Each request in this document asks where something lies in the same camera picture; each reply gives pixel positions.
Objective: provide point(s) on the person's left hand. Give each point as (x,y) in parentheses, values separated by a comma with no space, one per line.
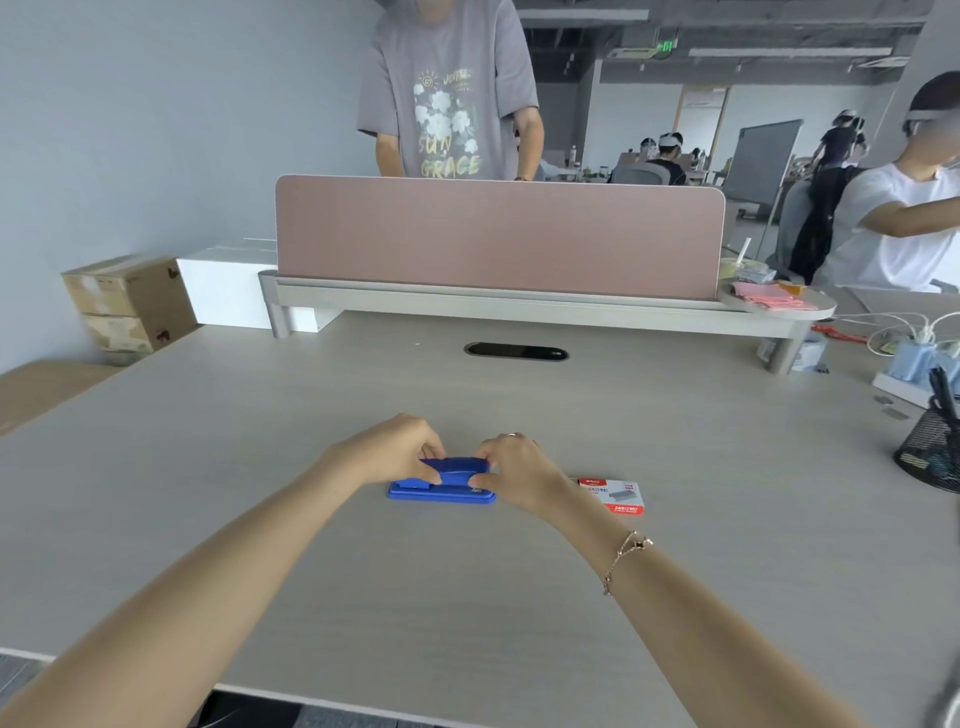
(390,450)

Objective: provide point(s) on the person's right hand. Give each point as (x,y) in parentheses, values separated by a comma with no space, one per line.
(521,472)

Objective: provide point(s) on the person's left thumb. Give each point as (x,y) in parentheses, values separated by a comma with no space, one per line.
(433,471)

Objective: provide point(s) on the person's right thumb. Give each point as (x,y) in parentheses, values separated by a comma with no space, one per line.
(480,480)

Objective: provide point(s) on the blue stapler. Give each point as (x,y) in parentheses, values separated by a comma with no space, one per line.
(442,484)

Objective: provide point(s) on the person's right forearm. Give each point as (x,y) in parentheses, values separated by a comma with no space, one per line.
(690,622)

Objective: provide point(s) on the person's left forearm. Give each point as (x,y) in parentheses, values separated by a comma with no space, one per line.
(180,600)

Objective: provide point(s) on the red and white staple box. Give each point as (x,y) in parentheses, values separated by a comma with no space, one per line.
(613,496)

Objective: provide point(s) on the grey desk shelf riser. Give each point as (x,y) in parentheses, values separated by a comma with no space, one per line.
(525,307)

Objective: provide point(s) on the pink desk divider panel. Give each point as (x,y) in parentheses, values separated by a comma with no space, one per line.
(499,238)

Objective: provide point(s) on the drink cup with straw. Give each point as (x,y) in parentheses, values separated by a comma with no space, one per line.
(739,264)

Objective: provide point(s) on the grey office chair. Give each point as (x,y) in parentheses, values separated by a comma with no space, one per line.
(639,174)

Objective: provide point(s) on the brown cardboard box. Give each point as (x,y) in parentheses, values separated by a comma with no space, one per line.
(131,304)

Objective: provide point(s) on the pink paper packets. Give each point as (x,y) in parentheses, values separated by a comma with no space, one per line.
(772,295)

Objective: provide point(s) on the grey whiteboard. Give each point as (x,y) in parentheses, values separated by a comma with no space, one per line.
(761,161)

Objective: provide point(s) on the black mesh pen holder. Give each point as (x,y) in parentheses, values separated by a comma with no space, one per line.
(930,450)

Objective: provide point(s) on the light blue power strip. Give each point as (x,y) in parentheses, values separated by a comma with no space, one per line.
(919,364)

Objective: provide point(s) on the black pens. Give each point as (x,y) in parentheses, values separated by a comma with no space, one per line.
(943,391)

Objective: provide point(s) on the green exit sign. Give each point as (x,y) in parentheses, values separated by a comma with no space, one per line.
(665,45)

